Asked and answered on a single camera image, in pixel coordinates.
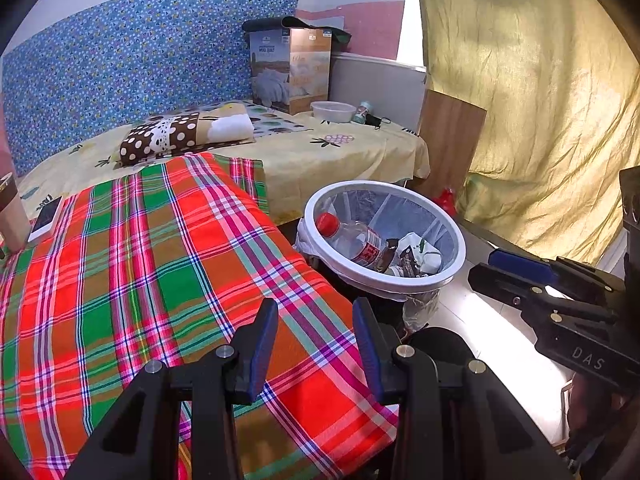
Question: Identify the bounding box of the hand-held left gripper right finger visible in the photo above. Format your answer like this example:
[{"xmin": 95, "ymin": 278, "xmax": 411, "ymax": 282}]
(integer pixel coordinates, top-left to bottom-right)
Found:
[{"xmin": 351, "ymin": 297, "xmax": 576, "ymax": 480}]

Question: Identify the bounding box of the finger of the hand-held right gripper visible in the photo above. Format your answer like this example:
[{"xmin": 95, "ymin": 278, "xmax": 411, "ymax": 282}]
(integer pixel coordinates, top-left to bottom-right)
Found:
[
  {"xmin": 468, "ymin": 264, "xmax": 621, "ymax": 326},
  {"xmin": 487, "ymin": 249, "xmax": 626, "ymax": 291}
]

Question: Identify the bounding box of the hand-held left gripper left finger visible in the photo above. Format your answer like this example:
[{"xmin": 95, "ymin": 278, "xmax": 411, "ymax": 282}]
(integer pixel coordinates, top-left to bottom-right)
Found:
[{"xmin": 65, "ymin": 297, "xmax": 279, "ymax": 480}]

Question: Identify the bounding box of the white paper bag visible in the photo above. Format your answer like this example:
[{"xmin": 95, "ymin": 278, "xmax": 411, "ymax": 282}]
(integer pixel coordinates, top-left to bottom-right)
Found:
[{"xmin": 397, "ymin": 232, "xmax": 443, "ymax": 273}]

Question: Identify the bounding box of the white trash bin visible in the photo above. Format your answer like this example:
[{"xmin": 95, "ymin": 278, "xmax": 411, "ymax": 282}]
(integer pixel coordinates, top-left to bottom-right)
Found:
[{"xmin": 294, "ymin": 179, "xmax": 467, "ymax": 333}]

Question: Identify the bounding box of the plastic bottle with red cap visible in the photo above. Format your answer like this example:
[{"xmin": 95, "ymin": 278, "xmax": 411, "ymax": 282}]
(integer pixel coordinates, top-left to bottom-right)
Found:
[{"xmin": 315, "ymin": 212, "xmax": 396, "ymax": 267}]

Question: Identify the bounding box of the wooden board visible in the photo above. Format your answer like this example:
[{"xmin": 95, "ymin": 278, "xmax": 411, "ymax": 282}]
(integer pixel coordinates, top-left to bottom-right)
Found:
[{"xmin": 415, "ymin": 89, "xmax": 487, "ymax": 201}]

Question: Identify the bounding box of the plaid cloth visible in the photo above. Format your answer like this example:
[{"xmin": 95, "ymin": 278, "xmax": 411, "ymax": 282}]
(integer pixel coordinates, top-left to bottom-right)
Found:
[{"xmin": 0, "ymin": 152, "xmax": 401, "ymax": 480}]

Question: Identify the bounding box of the yellow curtain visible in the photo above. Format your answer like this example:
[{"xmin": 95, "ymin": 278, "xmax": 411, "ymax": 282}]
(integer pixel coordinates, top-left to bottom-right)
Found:
[{"xmin": 410, "ymin": 0, "xmax": 640, "ymax": 266}]

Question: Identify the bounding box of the yellow printed bedsheet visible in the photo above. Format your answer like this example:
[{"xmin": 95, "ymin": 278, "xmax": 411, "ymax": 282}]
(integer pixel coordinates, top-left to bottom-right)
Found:
[{"xmin": 15, "ymin": 100, "xmax": 431, "ymax": 226}]

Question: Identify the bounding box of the brown polka dot pillow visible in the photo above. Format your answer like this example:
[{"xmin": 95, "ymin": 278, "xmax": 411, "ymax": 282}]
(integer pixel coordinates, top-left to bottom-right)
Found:
[{"xmin": 119, "ymin": 112, "xmax": 256, "ymax": 165}]

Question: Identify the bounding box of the white bed side panel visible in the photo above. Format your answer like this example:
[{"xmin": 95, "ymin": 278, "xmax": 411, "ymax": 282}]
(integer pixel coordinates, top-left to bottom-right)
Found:
[{"xmin": 327, "ymin": 52, "xmax": 428, "ymax": 133}]

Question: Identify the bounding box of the white plastic bowl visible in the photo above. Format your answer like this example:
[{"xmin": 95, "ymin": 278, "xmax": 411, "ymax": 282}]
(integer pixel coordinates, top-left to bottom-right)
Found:
[{"xmin": 310, "ymin": 101, "xmax": 357, "ymax": 123}]

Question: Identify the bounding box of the white smartphone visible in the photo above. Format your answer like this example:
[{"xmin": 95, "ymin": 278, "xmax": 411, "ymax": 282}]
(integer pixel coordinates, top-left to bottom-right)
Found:
[{"xmin": 27, "ymin": 195, "xmax": 66, "ymax": 243}]

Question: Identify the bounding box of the quilt packaging box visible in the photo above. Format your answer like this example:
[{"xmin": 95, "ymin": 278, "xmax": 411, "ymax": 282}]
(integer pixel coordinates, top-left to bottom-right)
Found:
[{"xmin": 242, "ymin": 16, "xmax": 351, "ymax": 116}]

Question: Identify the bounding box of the blue floral headboard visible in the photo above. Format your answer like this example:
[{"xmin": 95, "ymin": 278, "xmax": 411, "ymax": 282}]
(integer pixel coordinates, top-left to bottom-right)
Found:
[{"xmin": 0, "ymin": 0, "xmax": 300, "ymax": 176}]

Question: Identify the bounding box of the beige mug with brown handle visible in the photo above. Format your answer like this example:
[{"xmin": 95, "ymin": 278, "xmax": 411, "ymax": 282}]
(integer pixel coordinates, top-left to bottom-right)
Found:
[{"xmin": 0, "ymin": 172, "xmax": 32, "ymax": 256}]

